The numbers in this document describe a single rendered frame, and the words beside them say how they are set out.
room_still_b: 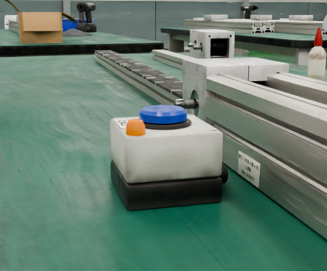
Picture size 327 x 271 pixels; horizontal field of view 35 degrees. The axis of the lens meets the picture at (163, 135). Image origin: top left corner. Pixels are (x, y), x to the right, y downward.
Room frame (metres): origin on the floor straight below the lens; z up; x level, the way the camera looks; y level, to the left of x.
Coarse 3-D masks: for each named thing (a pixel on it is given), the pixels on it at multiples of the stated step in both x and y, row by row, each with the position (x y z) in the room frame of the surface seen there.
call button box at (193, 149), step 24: (120, 120) 0.44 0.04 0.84; (192, 120) 0.45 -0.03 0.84; (120, 144) 0.41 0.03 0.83; (144, 144) 0.39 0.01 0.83; (168, 144) 0.39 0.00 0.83; (192, 144) 0.40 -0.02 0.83; (216, 144) 0.40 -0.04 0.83; (120, 168) 0.41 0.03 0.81; (144, 168) 0.39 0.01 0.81; (168, 168) 0.39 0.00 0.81; (192, 168) 0.40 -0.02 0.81; (216, 168) 0.40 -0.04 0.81; (120, 192) 0.41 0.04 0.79; (144, 192) 0.39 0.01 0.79; (168, 192) 0.39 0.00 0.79; (192, 192) 0.40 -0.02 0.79; (216, 192) 0.40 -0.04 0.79
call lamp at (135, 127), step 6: (132, 120) 0.39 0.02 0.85; (138, 120) 0.39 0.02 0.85; (126, 126) 0.39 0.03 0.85; (132, 126) 0.39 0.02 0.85; (138, 126) 0.39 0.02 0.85; (144, 126) 0.40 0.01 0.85; (126, 132) 0.39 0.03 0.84; (132, 132) 0.39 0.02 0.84; (138, 132) 0.39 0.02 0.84; (144, 132) 0.39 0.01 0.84
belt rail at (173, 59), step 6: (156, 54) 1.69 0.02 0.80; (162, 54) 1.62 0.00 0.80; (168, 54) 1.56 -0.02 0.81; (174, 54) 1.55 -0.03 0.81; (180, 54) 1.55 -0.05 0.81; (156, 60) 1.69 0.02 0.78; (162, 60) 1.62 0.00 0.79; (168, 60) 1.58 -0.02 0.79; (174, 60) 1.49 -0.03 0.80; (180, 60) 1.43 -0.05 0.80; (174, 66) 1.49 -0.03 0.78; (180, 66) 1.43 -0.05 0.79
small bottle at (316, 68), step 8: (320, 32) 1.16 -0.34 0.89; (320, 40) 1.16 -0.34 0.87; (312, 48) 1.17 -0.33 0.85; (320, 48) 1.15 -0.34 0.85; (312, 56) 1.15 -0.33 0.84; (320, 56) 1.15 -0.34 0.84; (312, 64) 1.15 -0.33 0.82; (320, 64) 1.15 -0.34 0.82; (312, 72) 1.15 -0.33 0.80; (320, 72) 1.15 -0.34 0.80; (320, 80) 1.15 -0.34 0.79
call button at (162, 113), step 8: (144, 112) 0.42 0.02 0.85; (152, 112) 0.42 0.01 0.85; (160, 112) 0.42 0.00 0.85; (168, 112) 0.42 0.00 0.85; (176, 112) 0.42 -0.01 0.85; (184, 112) 0.43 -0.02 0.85; (144, 120) 0.42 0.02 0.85; (152, 120) 0.42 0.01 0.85; (160, 120) 0.41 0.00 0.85; (168, 120) 0.41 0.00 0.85; (176, 120) 0.42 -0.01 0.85; (184, 120) 0.42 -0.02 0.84
